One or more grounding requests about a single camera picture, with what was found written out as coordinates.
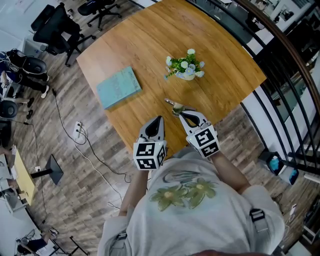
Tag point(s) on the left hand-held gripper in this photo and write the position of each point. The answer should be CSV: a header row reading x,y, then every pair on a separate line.
x,y
148,155

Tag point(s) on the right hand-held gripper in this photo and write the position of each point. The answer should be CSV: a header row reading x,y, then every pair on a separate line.
x,y
205,141

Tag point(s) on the person's right forearm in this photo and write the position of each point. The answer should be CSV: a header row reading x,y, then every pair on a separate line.
x,y
230,172

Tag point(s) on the person's left forearm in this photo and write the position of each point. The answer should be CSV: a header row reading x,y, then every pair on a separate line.
x,y
135,190

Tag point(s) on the teal book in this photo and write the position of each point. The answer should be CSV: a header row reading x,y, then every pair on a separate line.
x,y
118,87

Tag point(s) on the white pot of flowers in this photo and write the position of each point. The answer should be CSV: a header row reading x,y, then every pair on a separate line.
x,y
185,66

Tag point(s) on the white power strip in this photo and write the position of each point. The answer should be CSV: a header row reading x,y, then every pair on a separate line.
x,y
78,130

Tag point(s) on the box with blue screen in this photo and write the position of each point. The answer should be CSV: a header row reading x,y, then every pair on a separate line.
x,y
293,176
276,165

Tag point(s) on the person's white flower-print shirt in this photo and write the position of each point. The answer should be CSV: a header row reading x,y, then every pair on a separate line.
x,y
195,220

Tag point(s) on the wooden table with white legs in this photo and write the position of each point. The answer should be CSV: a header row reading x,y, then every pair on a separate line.
x,y
162,32

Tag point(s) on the black stand with square base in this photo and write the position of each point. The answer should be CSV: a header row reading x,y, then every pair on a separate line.
x,y
53,168

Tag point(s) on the black railing with wooden handrail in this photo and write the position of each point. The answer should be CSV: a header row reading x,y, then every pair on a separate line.
x,y
283,36

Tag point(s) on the yellow table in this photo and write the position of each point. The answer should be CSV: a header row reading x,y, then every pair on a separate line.
x,y
23,175

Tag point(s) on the black mesh office chair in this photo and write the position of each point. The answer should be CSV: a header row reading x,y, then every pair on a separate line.
x,y
57,32

